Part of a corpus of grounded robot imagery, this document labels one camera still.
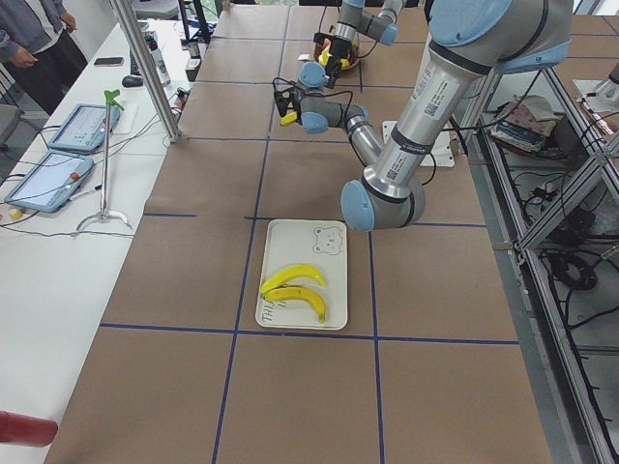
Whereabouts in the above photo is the white bear tray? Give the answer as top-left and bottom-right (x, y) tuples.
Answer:
(255, 219), (348, 331)

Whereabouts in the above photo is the person in grey jacket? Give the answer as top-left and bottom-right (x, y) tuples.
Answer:
(1, 0), (87, 115)

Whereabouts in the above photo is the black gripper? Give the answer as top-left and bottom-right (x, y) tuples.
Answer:
(284, 86), (306, 114)
(325, 38), (351, 88)

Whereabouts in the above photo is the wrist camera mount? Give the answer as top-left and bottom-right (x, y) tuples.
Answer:
(272, 76), (296, 118)
(312, 32), (333, 47)

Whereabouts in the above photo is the yellow banana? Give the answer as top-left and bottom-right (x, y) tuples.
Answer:
(260, 264), (326, 294)
(263, 286), (327, 324)
(280, 111), (299, 127)
(318, 49), (330, 67)

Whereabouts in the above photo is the far teach pendant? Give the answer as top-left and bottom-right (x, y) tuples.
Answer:
(47, 103), (106, 155)

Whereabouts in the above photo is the aluminium frame post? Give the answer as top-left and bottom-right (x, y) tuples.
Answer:
(109, 0), (181, 143)

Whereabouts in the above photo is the red cylinder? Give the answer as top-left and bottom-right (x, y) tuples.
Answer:
(1, 411), (58, 448)

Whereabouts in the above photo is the brown wicker basket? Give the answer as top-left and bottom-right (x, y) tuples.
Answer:
(313, 41), (359, 71)

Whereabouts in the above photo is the black smartphone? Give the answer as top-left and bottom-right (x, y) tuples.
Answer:
(94, 56), (124, 67)

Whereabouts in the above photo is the teach pendant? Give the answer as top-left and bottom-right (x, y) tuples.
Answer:
(47, 103), (106, 155)
(4, 150), (95, 213)

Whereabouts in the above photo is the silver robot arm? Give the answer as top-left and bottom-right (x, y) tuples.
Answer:
(274, 0), (573, 232)
(324, 0), (406, 89)

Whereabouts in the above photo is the black computer mouse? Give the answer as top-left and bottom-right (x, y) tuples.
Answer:
(122, 74), (143, 88)

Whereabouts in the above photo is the grey water bottle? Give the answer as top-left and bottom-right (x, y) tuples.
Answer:
(144, 34), (171, 87)

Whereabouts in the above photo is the near teach pendant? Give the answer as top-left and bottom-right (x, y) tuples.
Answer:
(4, 150), (95, 213)

